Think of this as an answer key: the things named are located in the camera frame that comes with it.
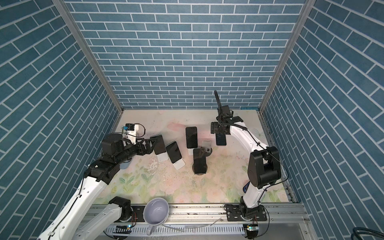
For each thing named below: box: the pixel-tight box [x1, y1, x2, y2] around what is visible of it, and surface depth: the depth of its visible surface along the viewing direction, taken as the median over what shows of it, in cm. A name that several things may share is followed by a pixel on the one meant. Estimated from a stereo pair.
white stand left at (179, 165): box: [172, 158, 186, 170], surface depth 91 cm
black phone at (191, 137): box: [185, 126, 198, 149], surface depth 93 cm
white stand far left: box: [156, 152, 169, 163], surface depth 95 cm
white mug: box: [143, 197, 170, 236], surface depth 74 cm
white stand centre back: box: [187, 148, 197, 156], surface depth 97 cm
